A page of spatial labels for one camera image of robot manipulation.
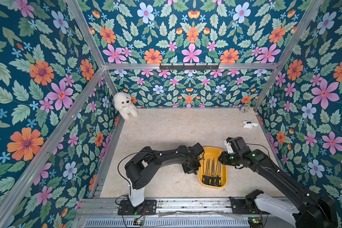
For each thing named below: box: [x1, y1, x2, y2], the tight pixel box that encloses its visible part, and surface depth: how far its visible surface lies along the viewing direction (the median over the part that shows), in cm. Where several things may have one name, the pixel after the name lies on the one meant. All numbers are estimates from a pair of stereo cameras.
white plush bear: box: [113, 91, 139, 120], surface depth 106 cm
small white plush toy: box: [242, 120, 259, 129], surface depth 108 cm
